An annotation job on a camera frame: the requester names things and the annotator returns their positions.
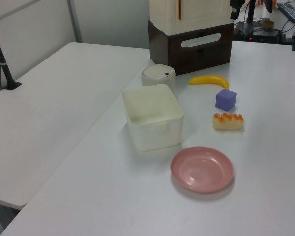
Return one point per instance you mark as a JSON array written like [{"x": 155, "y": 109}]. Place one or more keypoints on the beige small trash can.
[{"x": 158, "y": 82}]

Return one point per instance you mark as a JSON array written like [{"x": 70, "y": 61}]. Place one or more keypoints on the beige trash can lid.
[{"x": 157, "y": 72}]

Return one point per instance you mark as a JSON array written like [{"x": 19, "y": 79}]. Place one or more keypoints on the cream open storage box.
[{"x": 155, "y": 132}]

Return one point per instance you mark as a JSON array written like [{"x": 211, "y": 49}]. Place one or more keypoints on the yellow banana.
[{"x": 209, "y": 79}]

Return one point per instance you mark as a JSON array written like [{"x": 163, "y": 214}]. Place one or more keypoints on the pink plate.
[{"x": 201, "y": 169}]

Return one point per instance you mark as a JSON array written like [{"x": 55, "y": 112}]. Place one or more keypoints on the purple cube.
[{"x": 225, "y": 100}]

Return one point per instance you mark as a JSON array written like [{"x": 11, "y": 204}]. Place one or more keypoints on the glazed bread roll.
[{"x": 227, "y": 121}]

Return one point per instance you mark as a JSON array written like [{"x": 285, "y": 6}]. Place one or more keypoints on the dark brown drawer box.
[{"x": 204, "y": 57}]

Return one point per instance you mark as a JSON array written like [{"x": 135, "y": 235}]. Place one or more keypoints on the cream plastic cabinet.
[{"x": 199, "y": 14}]

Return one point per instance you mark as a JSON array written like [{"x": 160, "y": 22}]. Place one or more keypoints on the black monitor stand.
[{"x": 251, "y": 11}]

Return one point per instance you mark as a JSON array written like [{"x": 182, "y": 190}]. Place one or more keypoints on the black pole with clamp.
[{"x": 1, "y": 61}]

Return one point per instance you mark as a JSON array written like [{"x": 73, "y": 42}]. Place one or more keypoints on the black keyboard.
[{"x": 292, "y": 11}]

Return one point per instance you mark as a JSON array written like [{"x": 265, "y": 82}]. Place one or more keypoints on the black camera on mount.
[{"x": 236, "y": 9}]

